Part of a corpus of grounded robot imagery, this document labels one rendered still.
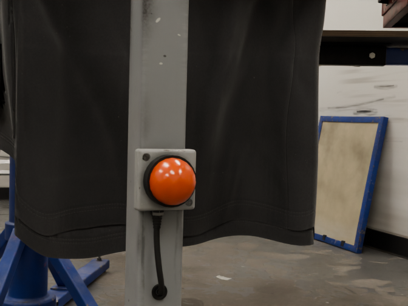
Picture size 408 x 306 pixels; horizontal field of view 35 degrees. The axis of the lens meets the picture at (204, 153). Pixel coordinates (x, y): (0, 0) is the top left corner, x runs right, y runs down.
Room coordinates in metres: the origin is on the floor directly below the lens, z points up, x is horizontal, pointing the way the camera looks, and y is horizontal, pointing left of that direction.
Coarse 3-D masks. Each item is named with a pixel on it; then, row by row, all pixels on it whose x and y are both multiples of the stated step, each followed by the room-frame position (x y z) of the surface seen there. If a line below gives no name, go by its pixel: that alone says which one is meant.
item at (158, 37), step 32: (160, 0) 0.54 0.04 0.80; (160, 32) 0.54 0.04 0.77; (160, 64) 0.54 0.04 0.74; (160, 96) 0.54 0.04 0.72; (128, 128) 0.56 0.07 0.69; (160, 128) 0.54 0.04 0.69; (128, 160) 0.56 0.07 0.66; (192, 160) 0.54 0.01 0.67; (128, 192) 0.56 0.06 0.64; (128, 224) 0.56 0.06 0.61; (128, 256) 0.56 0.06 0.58; (128, 288) 0.55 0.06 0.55
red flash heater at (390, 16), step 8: (392, 0) 1.95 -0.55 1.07; (400, 0) 1.85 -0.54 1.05; (384, 8) 2.12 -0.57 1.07; (392, 8) 1.99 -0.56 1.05; (400, 8) 1.84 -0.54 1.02; (384, 16) 2.15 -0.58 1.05; (392, 16) 1.98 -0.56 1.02; (400, 16) 1.94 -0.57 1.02; (384, 24) 2.14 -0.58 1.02; (392, 24) 2.09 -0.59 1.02; (400, 24) 2.15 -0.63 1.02
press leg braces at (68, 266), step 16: (0, 240) 2.15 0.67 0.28; (16, 240) 1.98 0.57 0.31; (0, 256) 2.20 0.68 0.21; (16, 256) 1.95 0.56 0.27; (0, 272) 1.90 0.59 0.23; (64, 272) 1.96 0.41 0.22; (0, 288) 1.86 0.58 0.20; (64, 288) 2.39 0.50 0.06; (80, 288) 1.94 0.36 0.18; (0, 304) 1.84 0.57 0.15; (80, 304) 1.92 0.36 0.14; (96, 304) 1.92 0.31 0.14
